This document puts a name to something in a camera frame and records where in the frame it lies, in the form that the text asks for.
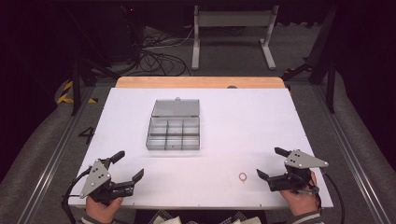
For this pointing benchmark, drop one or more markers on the aluminium floor rail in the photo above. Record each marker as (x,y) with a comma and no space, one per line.
(350,155)
(57,155)

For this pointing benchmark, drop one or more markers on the white board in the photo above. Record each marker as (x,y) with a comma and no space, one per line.
(236,130)

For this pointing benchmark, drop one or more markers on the person's lap clothing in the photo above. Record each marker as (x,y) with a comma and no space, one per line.
(165,219)

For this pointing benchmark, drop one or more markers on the clear plastic compartment box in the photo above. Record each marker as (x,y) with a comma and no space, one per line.
(174,133)

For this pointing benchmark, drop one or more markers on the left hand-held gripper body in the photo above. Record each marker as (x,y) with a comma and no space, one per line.
(96,180)

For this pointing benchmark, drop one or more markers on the person's left hand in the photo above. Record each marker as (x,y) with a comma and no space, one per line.
(101,211)

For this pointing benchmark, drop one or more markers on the wooden table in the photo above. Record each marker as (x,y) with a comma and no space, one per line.
(199,82)

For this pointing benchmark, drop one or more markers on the white metal stand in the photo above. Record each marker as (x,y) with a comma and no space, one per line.
(233,18)

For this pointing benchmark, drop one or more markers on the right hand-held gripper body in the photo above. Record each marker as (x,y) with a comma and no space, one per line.
(299,160)

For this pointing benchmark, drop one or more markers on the yellow black floor tape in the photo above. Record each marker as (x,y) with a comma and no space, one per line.
(63,97)

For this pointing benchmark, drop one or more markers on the person's right hand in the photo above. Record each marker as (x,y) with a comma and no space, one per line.
(300,202)

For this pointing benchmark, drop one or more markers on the black tripod stand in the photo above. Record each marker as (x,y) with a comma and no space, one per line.
(75,90)
(331,87)

